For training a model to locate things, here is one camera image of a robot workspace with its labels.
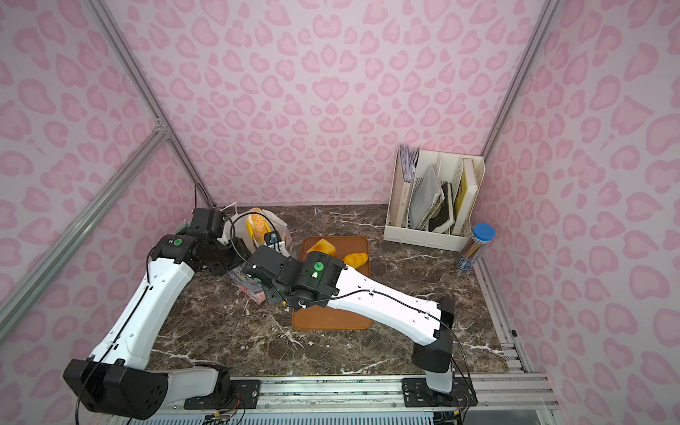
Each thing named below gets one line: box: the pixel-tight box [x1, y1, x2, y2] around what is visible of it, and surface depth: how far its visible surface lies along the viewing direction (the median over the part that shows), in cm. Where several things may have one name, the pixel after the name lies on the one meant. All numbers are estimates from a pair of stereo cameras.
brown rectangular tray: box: [291, 304, 373, 331], surface depth 88 cm
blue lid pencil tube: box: [456, 222, 496, 271], surface depth 90 cm
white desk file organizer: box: [383, 145, 487, 252], surface depth 102 cm
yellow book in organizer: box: [452, 157, 478, 236], surface depth 96 cm
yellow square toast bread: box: [306, 238, 337, 257], surface depth 102 cm
